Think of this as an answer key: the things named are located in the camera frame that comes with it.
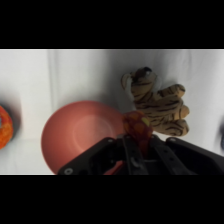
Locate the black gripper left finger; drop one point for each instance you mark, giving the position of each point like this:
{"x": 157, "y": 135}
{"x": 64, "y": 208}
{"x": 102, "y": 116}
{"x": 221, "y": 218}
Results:
{"x": 133, "y": 160}

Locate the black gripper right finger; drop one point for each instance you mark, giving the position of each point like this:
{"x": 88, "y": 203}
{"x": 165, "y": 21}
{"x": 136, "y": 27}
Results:
{"x": 166, "y": 160}

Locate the red ball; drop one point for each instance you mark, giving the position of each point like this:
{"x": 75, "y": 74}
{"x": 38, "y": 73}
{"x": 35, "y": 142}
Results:
{"x": 138, "y": 128}

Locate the pink bowl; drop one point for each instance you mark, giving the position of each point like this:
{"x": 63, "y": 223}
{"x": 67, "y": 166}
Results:
{"x": 73, "y": 133}

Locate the tiger plush toy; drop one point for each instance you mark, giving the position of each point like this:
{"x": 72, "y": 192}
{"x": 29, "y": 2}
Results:
{"x": 156, "y": 105}

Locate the light blue plush toy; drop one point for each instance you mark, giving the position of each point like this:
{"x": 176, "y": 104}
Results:
{"x": 222, "y": 133}

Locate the blue and orange plush toy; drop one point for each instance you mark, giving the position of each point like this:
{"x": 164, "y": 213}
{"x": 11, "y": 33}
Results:
{"x": 4, "y": 128}

